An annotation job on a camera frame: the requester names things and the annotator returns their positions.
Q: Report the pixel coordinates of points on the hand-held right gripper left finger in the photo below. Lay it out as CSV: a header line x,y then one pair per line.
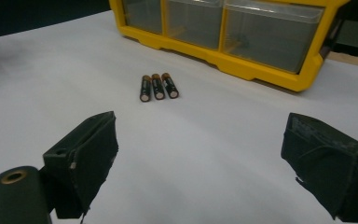
x,y
87,161

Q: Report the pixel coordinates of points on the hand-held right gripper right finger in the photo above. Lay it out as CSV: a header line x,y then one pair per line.
x,y
329,165

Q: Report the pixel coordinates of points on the black battery with copper end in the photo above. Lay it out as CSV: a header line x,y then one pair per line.
x,y
169,85
145,88
158,87

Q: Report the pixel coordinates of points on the yellow organizer cabinet with drawers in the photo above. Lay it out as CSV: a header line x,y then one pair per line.
x,y
261,70

